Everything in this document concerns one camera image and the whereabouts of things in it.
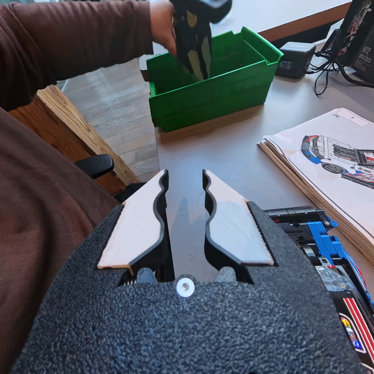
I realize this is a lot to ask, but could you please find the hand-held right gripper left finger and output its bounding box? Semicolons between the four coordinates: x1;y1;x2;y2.
97;169;170;272

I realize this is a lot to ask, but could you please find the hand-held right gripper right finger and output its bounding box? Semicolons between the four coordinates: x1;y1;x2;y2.
203;169;274;267

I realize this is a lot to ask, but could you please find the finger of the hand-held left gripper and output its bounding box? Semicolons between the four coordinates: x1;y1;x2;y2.
200;36;213;80
179;50;203;82

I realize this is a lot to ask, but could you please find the green plastic bin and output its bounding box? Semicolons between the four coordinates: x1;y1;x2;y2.
146;26;284;132

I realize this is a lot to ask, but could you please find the toy brick race car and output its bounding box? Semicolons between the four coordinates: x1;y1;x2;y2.
264;206;374;374

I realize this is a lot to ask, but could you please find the grey neighbouring desk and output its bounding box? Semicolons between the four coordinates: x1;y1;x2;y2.
210;0;352;43

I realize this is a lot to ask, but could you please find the person's left hand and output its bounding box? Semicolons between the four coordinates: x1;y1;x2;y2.
150;0;179;57

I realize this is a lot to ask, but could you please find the black chair armrest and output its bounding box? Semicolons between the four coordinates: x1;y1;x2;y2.
74;154;114;179

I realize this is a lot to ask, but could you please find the dark grey power adapter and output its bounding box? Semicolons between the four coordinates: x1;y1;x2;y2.
275;41;317;79

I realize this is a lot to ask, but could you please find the race car instruction booklet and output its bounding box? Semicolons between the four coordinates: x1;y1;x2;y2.
257;108;374;259

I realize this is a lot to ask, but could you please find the wooden beam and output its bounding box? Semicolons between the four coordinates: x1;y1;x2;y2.
9;85;141;193

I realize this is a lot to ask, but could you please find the toy race car box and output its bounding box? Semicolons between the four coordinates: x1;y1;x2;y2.
340;0;374;84

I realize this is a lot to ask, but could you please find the black cable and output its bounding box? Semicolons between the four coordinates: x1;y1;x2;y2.
307;29;374;95

